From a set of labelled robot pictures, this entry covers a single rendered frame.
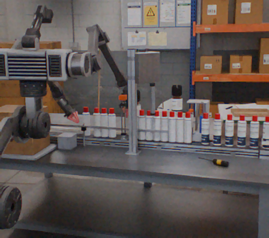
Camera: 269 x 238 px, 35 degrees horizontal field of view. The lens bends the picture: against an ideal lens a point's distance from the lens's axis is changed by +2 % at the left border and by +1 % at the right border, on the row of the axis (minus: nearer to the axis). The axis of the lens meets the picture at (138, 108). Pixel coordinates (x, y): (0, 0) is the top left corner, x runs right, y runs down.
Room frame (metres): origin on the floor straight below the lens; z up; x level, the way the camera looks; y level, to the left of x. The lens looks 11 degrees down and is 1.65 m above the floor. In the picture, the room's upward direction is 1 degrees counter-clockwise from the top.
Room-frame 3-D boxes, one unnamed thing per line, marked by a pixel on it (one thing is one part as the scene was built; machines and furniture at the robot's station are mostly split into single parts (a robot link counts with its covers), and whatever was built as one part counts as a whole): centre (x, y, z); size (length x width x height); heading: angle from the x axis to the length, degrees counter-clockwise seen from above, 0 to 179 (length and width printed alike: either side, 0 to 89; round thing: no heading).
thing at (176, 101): (3.32, -0.31, 1.04); 0.09 x 0.09 x 0.29
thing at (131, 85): (2.64, 0.04, 1.16); 0.04 x 0.04 x 0.67; 73
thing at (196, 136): (2.76, -0.40, 1.01); 0.14 x 0.13 x 0.26; 73
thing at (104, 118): (2.86, 0.24, 0.98); 0.05 x 0.05 x 0.20
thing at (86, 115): (2.90, 0.37, 0.98); 0.05 x 0.05 x 0.20
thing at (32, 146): (2.70, 0.78, 0.99); 0.30 x 0.24 x 0.27; 77
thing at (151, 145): (2.80, 0.04, 0.85); 1.65 x 0.11 x 0.05; 73
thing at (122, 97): (2.76, 0.09, 1.05); 0.10 x 0.04 x 0.33; 163
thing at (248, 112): (3.89, -1.05, 0.82); 0.34 x 0.24 x 0.03; 86
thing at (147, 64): (2.68, -0.04, 1.38); 0.17 x 0.10 x 0.19; 128
